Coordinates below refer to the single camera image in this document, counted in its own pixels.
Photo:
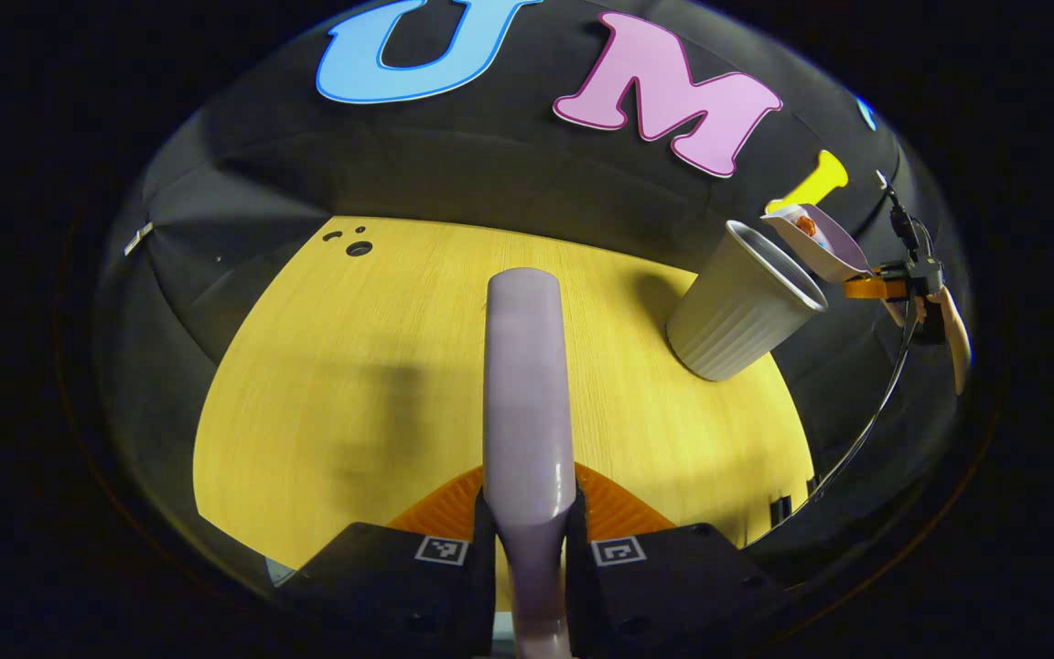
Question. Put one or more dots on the white ribbed garbage bin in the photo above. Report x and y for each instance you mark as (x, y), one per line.
(737, 311)

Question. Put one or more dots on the small pink broom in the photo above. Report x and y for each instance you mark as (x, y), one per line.
(527, 394)

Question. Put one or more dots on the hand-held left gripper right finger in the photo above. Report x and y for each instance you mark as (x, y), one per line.
(673, 595)

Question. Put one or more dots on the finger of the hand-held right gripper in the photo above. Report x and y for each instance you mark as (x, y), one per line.
(870, 287)

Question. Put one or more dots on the black backdrop cloth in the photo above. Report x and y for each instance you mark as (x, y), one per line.
(490, 174)

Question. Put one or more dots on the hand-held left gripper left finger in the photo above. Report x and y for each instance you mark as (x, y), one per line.
(381, 586)

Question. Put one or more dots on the orange paper scrap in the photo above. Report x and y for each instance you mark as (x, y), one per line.
(805, 225)

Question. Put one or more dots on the pink dustpan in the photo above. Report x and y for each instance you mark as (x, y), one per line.
(833, 252)

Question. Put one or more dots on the white clip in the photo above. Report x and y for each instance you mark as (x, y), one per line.
(138, 238)

